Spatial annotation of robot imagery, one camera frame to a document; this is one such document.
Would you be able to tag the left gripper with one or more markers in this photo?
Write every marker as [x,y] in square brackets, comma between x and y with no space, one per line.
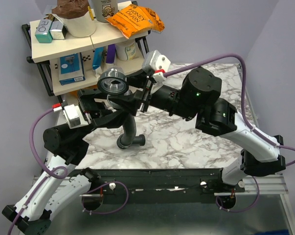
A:
[97,112]

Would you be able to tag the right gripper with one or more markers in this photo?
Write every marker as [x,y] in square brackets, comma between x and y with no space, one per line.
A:
[130,104]

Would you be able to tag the grey tee pipe fitting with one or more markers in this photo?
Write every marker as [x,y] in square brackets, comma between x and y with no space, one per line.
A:
[124,142]

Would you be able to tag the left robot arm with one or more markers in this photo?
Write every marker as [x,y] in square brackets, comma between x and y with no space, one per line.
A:
[33,214]

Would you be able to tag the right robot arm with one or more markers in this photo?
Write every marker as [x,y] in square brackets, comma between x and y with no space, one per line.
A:
[199,98]

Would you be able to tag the white yellow cup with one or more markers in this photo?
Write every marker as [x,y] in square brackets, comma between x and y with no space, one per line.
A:
[126,50]

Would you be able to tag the purple white tube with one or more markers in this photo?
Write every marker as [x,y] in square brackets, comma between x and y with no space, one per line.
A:
[111,54]

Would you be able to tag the blue razor box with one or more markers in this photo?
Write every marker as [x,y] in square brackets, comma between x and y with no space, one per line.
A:
[70,69]

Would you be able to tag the beige black shelf rack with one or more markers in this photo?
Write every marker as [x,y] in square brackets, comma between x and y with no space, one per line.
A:
[45,56]

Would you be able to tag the blue white tube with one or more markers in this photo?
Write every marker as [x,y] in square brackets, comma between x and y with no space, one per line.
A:
[98,64]

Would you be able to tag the orange honey dijon chip bag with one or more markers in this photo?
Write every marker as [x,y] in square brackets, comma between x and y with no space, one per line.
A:
[134,19]

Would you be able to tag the silver white box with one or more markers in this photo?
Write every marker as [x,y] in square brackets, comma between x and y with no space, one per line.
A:
[58,31]

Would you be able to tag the white skull cup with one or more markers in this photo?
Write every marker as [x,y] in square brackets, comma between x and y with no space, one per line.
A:
[104,9]

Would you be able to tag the teal white box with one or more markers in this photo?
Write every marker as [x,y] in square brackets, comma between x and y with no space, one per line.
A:
[42,32]

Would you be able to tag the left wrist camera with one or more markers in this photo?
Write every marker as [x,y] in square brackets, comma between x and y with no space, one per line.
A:
[73,116]

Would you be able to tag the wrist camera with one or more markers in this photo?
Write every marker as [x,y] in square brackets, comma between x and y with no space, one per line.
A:
[156,63]
[73,116]

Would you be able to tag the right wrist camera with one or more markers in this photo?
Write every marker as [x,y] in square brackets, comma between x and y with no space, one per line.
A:
[156,63]

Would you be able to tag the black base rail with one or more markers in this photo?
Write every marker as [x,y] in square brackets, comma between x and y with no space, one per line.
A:
[154,186]

